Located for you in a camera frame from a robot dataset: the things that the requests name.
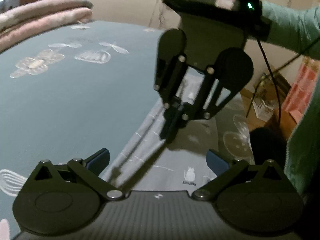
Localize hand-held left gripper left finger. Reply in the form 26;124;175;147
22;148;124;201

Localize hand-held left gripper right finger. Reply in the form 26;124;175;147
191;149;292;201

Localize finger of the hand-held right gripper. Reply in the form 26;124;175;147
153;54;187;142
178;66;241;128

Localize grey striped pants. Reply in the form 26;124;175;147
101;67;220;193

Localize person's right forearm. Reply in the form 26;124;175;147
261;0;320;60

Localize person's dark clothing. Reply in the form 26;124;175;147
250;127;288;165

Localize teal printed bed sheet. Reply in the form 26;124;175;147
0;20;253;240

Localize cardboard box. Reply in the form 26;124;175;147
251;66;293;120

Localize person's green sweater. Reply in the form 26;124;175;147
285;79;320;199

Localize pink curtain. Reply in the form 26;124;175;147
285;57;320;123

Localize pink floral quilt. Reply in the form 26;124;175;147
0;0;94;53

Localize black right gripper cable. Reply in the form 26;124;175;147
246;37;320;130

